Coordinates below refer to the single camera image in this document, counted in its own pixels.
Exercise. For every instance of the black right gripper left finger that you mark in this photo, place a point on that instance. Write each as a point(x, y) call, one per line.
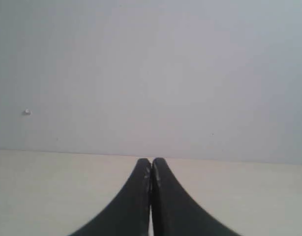
point(128, 214)

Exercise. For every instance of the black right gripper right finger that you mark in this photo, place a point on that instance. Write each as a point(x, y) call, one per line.
point(174, 212)

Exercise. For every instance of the small white wall plug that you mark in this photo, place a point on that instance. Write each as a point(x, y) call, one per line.
point(27, 112)

